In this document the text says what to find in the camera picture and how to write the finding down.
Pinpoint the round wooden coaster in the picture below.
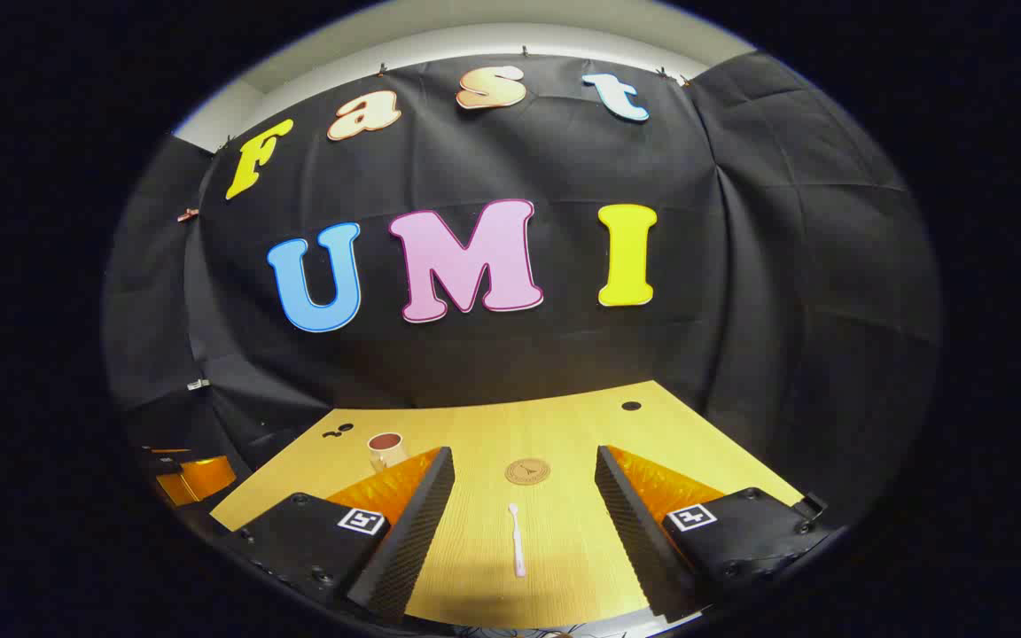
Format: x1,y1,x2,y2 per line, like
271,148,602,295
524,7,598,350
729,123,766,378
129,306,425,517
504,457,552,486

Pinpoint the black backdrop cloth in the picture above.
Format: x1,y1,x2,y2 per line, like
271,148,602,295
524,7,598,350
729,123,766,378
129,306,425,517
103,51,944,533

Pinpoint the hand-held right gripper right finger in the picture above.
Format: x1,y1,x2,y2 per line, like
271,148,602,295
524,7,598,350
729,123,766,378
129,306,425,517
595,445,830,623

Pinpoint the beige cup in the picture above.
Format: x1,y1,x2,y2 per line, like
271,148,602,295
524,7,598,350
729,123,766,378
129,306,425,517
367,432,409,472

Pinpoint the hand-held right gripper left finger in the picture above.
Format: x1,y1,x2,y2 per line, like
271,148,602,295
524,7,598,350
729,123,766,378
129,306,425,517
225,446,456,621

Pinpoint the pink toothbrush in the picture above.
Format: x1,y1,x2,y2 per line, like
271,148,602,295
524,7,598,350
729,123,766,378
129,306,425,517
508,503,527,579

